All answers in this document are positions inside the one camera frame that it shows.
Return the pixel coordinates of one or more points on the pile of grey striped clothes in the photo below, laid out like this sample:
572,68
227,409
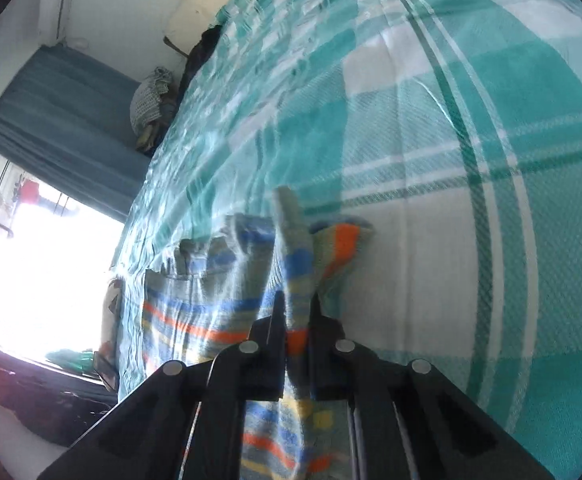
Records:
146,100

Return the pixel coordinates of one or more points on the cream padded headboard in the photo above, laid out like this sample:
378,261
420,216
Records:
201,5

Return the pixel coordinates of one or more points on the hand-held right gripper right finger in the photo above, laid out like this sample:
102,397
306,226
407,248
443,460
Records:
326,360

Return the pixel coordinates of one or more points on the striped knit sweater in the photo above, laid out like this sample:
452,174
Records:
296,260

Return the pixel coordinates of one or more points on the green cloth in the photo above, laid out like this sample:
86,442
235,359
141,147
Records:
71,359

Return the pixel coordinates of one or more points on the olive cloth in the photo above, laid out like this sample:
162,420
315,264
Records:
147,139

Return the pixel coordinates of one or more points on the blue curtain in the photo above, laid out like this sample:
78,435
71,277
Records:
61,120

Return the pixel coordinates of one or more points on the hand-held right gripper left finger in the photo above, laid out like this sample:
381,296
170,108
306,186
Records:
271,360

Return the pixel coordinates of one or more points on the bed with teal checked sheet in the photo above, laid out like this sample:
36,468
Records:
471,160

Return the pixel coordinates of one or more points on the black garment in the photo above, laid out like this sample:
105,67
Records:
201,50

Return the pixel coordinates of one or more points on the white air conditioner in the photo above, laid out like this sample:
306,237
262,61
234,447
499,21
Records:
58,5

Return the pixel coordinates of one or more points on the red lantern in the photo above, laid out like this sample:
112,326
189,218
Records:
30,191

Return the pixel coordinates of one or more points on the dark cloth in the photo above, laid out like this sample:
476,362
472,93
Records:
31,395

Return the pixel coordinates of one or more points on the window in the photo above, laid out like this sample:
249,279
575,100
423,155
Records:
46,270

